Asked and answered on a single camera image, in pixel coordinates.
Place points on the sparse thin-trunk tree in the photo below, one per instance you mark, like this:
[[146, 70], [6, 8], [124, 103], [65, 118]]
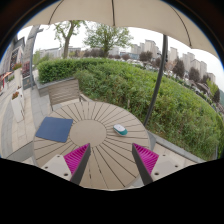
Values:
[[66, 40]]

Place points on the tall grey sign pillar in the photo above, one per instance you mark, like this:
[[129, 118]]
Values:
[[30, 50]]

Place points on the group of apartment buildings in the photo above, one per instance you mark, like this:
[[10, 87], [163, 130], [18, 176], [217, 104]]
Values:
[[190, 61]]

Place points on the grey shopfront building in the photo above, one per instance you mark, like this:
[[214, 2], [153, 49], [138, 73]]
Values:
[[11, 55]]

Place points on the blue mouse pad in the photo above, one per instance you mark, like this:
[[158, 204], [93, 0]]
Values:
[[55, 129]]

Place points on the white and teal computer mouse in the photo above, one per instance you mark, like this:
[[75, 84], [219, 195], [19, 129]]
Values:
[[120, 129]]

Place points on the beige parasol canopy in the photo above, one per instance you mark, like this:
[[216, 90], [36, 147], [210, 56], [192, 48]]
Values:
[[116, 11]]

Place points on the dark curved parasol pole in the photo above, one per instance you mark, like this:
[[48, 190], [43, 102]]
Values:
[[159, 71]]

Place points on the green hedge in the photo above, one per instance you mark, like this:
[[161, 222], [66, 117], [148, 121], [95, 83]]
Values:
[[140, 86]]

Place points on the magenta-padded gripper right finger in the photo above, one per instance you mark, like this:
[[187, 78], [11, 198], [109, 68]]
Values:
[[146, 157]]

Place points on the slatted wooden chair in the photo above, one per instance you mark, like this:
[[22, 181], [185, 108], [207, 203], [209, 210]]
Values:
[[64, 90]]

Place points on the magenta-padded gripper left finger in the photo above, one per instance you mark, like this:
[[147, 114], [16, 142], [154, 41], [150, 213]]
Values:
[[76, 157]]

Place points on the white planter box with flowers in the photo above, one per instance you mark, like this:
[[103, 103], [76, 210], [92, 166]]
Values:
[[16, 106], [17, 75]]

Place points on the round-crowned leafy tree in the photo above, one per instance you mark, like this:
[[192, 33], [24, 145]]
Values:
[[106, 35]]

